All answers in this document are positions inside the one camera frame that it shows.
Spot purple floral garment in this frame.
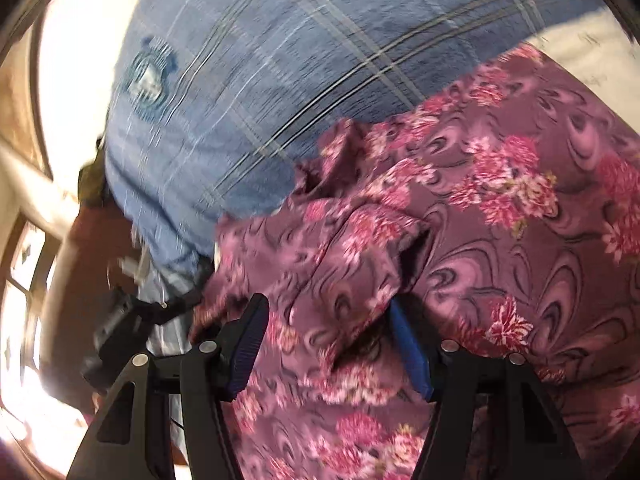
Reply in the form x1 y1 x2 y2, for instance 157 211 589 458
187 42 640 480

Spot olive green object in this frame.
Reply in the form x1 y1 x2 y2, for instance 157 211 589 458
77 135 115 208

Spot brown wooden headboard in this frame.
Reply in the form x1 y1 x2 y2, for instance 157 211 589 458
55 200 151 411

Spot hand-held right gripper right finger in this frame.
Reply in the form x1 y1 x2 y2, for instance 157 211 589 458
389 297 586 480

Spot blue plaid blanket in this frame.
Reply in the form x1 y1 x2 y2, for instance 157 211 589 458
105 0 616 281

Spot wooden framed window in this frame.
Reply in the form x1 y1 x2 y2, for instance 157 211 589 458
0 210 58 411

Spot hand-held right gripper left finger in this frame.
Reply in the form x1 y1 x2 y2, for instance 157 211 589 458
65 292 271 480

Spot framed wall picture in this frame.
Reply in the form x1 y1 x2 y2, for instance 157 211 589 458
0 55 51 181

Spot grey cloth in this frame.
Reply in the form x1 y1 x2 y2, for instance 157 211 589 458
137 260 201 466

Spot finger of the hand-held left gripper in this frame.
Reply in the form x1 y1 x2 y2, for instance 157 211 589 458
145 285 207 325

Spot cream leaf-print bed sheet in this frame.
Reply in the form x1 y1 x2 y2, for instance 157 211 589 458
520 5 640 126

